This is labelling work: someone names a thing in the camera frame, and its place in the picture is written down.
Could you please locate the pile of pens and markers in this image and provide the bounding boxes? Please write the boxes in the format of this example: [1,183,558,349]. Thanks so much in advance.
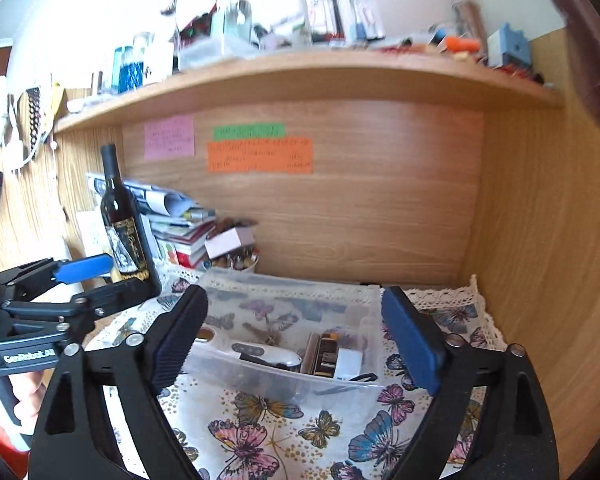
[370,30,547,87]

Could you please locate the green pump bottle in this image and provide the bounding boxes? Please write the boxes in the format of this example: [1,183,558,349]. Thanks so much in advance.
[211,0,254,46]

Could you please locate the person's left hand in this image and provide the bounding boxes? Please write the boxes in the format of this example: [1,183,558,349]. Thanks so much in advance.
[11,367,51,423]

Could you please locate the black oblong gadget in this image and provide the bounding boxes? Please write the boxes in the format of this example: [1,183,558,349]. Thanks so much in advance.
[239,354,286,371]

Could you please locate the white card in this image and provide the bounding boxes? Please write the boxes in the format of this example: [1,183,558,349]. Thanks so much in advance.
[205,227,255,260]

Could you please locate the pink paper note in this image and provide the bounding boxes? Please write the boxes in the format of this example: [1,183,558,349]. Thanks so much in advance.
[144,115,196,162]

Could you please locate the small white box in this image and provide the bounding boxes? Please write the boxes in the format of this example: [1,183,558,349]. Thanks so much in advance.
[334,347,365,381]

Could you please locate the glass bottle with blue liquid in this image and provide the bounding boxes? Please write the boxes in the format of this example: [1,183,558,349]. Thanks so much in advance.
[122,32,154,93]

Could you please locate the stack of papers and books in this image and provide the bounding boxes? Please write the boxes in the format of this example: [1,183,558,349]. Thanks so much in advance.
[86,172,202,217]

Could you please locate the bowl of nuts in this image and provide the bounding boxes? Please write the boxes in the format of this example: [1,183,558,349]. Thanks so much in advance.
[205,218,261,274]

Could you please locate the blue and white toy house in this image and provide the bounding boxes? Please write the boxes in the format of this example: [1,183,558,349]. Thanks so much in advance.
[487,22,534,69]

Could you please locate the white handheld thermometer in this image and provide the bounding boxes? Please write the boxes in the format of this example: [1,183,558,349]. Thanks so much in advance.
[195,326,303,372]

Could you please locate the clear packaged item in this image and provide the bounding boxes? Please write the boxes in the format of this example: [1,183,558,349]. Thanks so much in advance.
[302,0,357,44]

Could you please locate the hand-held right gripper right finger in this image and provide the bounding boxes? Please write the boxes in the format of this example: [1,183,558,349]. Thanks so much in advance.
[380,285,565,480]

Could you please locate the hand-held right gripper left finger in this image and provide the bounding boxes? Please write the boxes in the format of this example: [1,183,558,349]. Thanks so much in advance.
[30,285,211,480]

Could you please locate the glass with pens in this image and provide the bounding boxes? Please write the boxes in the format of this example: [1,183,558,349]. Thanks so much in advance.
[450,0,486,41]

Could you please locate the wooden shelf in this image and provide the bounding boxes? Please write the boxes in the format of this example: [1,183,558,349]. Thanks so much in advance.
[54,50,566,134]

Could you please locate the black bead necklace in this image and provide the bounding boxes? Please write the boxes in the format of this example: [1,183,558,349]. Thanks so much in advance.
[25,87,49,161]

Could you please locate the green paper note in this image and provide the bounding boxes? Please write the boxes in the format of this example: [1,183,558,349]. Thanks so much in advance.
[212,123,286,141]

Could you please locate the butterfly print lace tablecloth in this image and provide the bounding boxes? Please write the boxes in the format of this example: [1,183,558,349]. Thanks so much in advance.
[87,265,507,480]

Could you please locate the white plastic box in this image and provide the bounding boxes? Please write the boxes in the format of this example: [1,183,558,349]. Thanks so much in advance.
[177,35,261,72]

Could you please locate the tall teal bottle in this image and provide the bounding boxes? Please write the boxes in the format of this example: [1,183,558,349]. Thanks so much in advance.
[112,46,131,94]

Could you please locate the white handwritten paper sheet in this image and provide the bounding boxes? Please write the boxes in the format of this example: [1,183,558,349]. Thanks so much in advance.
[75,211,106,257]

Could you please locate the black and gold box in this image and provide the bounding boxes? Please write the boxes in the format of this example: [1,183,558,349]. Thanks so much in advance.
[300,332,341,379]

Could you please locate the clear plastic container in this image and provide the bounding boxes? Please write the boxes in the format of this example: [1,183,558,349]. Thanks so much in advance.
[187,267,389,402]

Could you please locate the dark wine bottle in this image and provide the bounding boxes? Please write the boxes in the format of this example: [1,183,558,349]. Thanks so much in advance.
[100,144,162,297]

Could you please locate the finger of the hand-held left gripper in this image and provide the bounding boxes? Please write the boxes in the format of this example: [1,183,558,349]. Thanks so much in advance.
[0,254,115,302]
[2,277,162,335]

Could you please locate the orange paper note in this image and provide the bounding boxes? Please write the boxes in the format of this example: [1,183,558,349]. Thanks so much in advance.
[206,137,314,175]

